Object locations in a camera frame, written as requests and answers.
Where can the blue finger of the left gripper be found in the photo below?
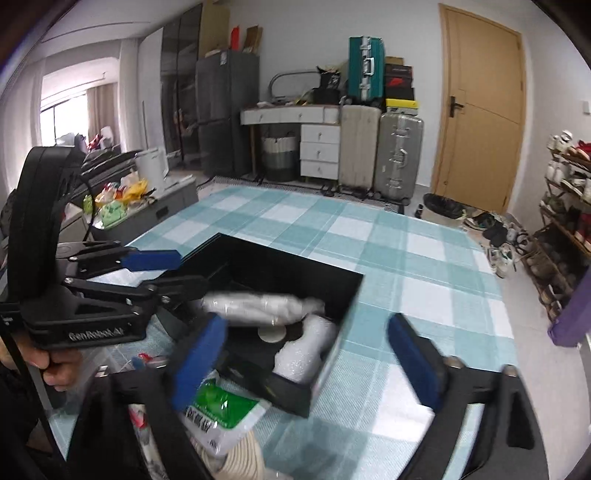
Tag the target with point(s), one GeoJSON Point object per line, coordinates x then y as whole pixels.
{"type": "Point", "coordinates": [186, 287]}
{"type": "Point", "coordinates": [151, 260]}

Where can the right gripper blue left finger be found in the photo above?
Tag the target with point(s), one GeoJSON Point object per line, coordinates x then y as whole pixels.
{"type": "Point", "coordinates": [193, 358]}

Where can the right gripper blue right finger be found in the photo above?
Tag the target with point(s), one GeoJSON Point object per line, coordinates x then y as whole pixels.
{"type": "Point", "coordinates": [421, 361]}

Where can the green white packet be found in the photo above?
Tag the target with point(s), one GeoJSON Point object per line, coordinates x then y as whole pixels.
{"type": "Point", "coordinates": [217, 419]}

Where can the clear plastic bundle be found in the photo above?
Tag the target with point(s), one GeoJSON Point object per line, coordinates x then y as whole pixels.
{"type": "Point", "coordinates": [260, 310]}

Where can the red white snack packet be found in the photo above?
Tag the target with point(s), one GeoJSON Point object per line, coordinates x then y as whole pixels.
{"type": "Point", "coordinates": [138, 416]}

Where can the person's left hand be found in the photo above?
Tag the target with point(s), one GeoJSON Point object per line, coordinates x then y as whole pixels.
{"type": "Point", "coordinates": [60, 368]}

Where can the yellow plastic bag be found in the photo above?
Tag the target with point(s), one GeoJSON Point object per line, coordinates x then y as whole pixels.
{"type": "Point", "coordinates": [134, 192]}

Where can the grey tv cabinet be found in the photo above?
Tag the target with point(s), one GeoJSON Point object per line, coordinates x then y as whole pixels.
{"type": "Point", "coordinates": [149, 213]}

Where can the teal checkered tablecloth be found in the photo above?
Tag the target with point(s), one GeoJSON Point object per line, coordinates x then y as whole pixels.
{"type": "Point", "coordinates": [367, 422]}

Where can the black open cardboard box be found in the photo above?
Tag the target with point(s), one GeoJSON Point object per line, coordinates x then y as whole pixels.
{"type": "Point", "coordinates": [231, 264]}

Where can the white appliance on cabinet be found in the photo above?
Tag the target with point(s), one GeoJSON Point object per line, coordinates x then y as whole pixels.
{"type": "Point", "coordinates": [152, 166]}

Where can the white foam piece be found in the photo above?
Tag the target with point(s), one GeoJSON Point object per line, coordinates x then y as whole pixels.
{"type": "Point", "coordinates": [299, 360]}

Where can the purple bag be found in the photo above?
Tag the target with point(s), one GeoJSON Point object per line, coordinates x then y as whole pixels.
{"type": "Point", "coordinates": [574, 322]}

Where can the black trash bin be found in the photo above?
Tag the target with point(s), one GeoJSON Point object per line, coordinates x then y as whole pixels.
{"type": "Point", "coordinates": [443, 211]}

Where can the grey white laundry basket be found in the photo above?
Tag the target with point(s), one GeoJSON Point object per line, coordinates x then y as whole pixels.
{"type": "Point", "coordinates": [280, 157]}

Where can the wooden shoe rack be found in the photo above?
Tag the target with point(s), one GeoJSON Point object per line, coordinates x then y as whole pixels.
{"type": "Point", "coordinates": [561, 247]}

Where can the dark grey refrigerator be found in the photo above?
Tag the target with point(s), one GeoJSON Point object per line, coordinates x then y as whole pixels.
{"type": "Point", "coordinates": [226, 83]}

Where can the silver aluminium suitcase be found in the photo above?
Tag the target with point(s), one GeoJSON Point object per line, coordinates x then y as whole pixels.
{"type": "Point", "coordinates": [398, 156]}

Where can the white drawer desk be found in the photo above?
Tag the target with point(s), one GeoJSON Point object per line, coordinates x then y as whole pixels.
{"type": "Point", "coordinates": [318, 135]}

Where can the wooden door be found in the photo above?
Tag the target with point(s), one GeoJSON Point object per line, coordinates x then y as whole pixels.
{"type": "Point", "coordinates": [483, 110]}

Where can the beige upright suitcase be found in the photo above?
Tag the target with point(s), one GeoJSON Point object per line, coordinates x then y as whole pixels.
{"type": "Point", "coordinates": [358, 148]}

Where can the black bag on desk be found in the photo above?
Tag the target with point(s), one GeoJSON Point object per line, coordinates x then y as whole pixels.
{"type": "Point", "coordinates": [328, 91]}

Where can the stack of shoe boxes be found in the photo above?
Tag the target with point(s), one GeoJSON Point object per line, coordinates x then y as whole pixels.
{"type": "Point", "coordinates": [399, 85]}

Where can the teal hard suitcase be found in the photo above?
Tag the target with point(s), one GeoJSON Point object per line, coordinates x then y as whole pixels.
{"type": "Point", "coordinates": [366, 69]}

